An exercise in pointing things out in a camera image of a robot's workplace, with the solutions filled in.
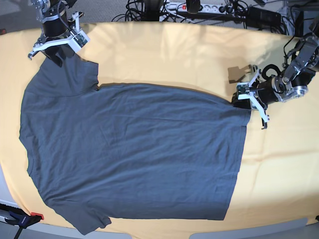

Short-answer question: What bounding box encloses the black centre stand post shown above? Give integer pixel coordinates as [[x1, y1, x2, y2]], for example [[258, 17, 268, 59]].
[[143, 0, 163, 21]]

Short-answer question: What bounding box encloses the grey blue T-shirt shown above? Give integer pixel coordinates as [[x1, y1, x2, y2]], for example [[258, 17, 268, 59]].
[[19, 56, 251, 235]]

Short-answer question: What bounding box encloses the tangle of black cables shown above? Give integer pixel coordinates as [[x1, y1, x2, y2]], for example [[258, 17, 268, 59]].
[[109, 0, 295, 33]]

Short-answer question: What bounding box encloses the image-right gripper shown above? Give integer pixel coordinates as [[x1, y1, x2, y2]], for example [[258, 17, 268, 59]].
[[231, 79, 278, 110]]

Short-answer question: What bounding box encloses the black power adapter brick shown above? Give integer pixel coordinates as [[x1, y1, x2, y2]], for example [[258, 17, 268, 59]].
[[247, 7, 282, 26]]

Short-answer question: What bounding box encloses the yellow table cloth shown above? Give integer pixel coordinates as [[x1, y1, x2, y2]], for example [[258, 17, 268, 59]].
[[0, 22, 319, 239]]

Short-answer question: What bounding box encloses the white power strip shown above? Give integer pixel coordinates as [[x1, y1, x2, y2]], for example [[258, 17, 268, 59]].
[[165, 2, 234, 15]]

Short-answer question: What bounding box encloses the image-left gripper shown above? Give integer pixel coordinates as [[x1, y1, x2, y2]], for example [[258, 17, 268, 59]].
[[41, 21, 72, 67]]

